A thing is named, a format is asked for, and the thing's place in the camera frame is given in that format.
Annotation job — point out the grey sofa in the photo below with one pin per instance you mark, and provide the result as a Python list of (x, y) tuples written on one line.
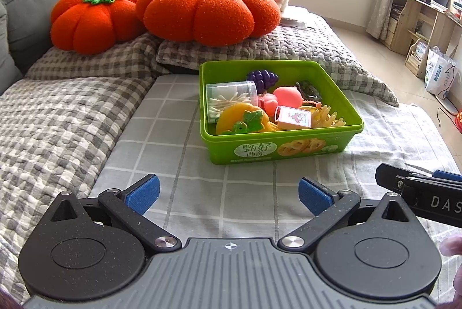
[(29, 5)]

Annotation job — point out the white shopping bag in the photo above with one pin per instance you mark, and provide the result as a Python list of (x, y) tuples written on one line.
[(440, 74)]

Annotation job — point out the small orange pumpkin cushion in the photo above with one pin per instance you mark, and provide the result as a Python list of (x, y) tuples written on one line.
[(86, 20)]

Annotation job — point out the person's right hand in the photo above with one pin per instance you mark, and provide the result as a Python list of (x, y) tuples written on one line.
[(453, 247)]

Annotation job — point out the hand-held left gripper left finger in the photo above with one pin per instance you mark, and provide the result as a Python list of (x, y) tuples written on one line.
[(143, 195)]

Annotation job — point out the yellow toy corn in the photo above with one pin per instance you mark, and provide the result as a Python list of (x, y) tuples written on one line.
[(274, 126)]

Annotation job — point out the white paper sheets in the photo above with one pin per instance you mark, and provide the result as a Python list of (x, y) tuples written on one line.
[(292, 21)]

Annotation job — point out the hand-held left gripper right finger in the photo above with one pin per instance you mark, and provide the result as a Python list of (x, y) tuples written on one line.
[(313, 196)]

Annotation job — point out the grey checked blanket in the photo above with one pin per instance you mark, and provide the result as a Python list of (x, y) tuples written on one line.
[(54, 132)]

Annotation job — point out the pink toy pig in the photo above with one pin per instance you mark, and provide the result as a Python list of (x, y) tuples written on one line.
[(285, 98)]

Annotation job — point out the clear cotton swab jar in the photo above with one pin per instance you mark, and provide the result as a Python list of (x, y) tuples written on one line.
[(231, 99)]

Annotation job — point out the wooden shelf desk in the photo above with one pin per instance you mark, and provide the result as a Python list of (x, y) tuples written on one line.
[(429, 23)]

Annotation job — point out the grey grid bed sheet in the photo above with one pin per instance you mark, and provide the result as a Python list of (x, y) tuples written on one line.
[(389, 135)]

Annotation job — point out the green plastic box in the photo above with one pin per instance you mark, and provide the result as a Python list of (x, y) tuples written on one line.
[(252, 152)]

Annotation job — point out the orange toy pumpkin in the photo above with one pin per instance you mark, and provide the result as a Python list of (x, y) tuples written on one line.
[(242, 119)]

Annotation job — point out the grey quilted blanket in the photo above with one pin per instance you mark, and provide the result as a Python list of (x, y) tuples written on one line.
[(325, 49)]

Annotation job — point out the red round object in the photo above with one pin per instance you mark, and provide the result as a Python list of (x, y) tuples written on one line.
[(459, 119)]

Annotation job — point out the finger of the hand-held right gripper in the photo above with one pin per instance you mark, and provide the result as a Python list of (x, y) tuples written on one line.
[(447, 176), (388, 177)]

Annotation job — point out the small pink box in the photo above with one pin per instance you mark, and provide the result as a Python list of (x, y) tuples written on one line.
[(294, 117)]

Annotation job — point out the large orange pumpkin cushion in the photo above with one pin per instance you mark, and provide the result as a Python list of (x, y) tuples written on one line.
[(209, 13)]

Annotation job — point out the purple toy grapes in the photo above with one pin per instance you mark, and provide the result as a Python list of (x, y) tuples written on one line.
[(263, 78)]

